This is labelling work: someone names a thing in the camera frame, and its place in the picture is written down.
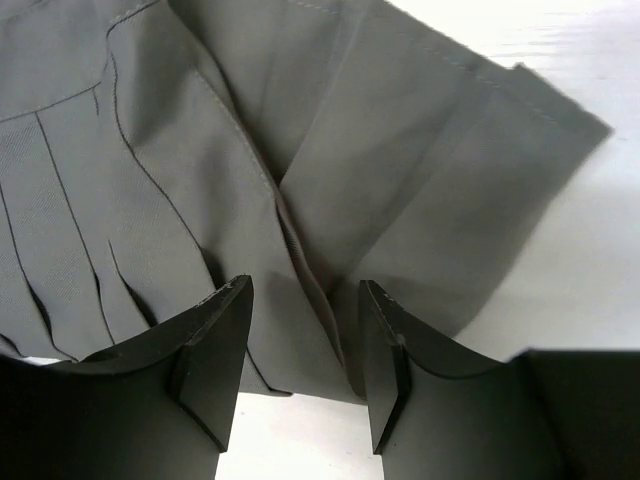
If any grey pleated skirt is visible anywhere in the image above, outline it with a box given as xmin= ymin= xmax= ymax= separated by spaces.
xmin=1 ymin=1 xmax=610 ymax=403

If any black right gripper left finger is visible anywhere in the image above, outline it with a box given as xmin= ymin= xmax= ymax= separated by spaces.
xmin=1 ymin=275 xmax=253 ymax=479

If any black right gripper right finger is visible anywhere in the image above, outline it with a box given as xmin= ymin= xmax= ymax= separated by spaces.
xmin=358 ymin=281 xmax=639 ymax=479

